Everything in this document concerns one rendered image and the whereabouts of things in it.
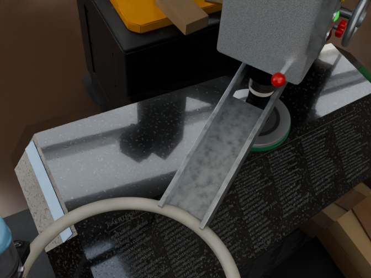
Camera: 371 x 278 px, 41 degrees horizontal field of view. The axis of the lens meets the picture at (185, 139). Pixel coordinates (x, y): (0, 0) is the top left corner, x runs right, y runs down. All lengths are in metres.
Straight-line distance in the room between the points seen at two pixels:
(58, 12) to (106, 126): 1.82
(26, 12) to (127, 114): 1.86
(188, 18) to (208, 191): 0.79
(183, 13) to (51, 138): 0.69
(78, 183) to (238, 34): 0.57
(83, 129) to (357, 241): 1.17
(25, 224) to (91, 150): 0.94
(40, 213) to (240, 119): 0.58
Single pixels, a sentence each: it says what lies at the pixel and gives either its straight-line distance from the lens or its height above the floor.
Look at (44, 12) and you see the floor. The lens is 3.20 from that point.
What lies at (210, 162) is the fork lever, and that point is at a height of 0.96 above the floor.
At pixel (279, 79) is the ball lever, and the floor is 1.21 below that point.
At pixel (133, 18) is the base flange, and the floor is 0.78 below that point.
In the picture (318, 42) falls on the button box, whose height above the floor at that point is 1.30.
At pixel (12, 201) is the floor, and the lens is 2.36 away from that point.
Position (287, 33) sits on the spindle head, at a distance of 1.09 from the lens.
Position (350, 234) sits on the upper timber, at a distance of 2.07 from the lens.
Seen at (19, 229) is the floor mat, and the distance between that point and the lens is 2.26.
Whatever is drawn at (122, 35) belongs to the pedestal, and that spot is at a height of 0.74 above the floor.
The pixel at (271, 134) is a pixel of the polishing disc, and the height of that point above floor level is 0.88.
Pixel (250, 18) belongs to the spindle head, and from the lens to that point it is 1.11.
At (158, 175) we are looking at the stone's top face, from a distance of 1.33.
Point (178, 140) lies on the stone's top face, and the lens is 1.40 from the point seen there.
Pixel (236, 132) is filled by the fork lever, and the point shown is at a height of 0.99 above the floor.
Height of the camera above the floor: 1.97
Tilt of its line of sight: 53 degrees down
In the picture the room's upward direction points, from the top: 5 degrees clockwise
